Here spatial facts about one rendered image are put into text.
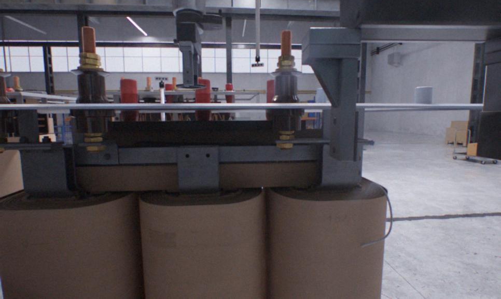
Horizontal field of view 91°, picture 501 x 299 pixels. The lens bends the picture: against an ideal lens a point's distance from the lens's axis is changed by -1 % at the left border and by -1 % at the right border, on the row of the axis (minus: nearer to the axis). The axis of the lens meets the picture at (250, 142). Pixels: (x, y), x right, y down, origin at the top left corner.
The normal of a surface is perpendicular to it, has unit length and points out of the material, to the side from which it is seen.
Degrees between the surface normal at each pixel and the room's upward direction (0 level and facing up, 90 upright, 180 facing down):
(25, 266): 90
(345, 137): 90
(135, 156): 90
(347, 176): 90
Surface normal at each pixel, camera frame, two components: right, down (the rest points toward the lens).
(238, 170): 0.08, 0.11
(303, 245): -0.35, 0.11
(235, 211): 0.41, 0.10
